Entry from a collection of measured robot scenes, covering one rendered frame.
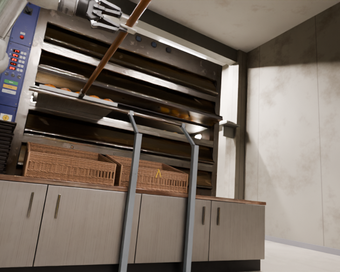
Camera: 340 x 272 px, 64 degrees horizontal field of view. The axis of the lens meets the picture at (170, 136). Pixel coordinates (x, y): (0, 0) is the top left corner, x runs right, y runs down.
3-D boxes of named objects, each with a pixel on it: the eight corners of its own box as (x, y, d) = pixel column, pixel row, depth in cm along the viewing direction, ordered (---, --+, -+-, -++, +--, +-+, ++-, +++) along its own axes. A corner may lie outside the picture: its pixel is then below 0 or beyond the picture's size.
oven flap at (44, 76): (37, 69, 205) (35, 81, 221) (223, 120, 288) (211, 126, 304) (38, 66, 206) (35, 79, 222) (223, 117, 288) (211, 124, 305)
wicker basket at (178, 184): (100, 186, 227) (104, 154, 234) (160, 192, 253) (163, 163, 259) (117, 187, 185) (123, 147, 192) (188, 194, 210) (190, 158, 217)
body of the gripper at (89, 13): (76, 0, 105) (100, 9, 109) (72, 19, 103) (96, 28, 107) (80, -12, 99) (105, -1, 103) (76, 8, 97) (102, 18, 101)
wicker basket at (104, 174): (18, 178, 199) (26, 141, 205) (95, 185, 226) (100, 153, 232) (22, 176, 158) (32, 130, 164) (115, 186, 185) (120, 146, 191)
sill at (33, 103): (28, 107, 217) (29, 102, 218) (210, 145, 300) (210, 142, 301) (29, 105, 212) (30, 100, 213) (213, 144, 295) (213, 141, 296)
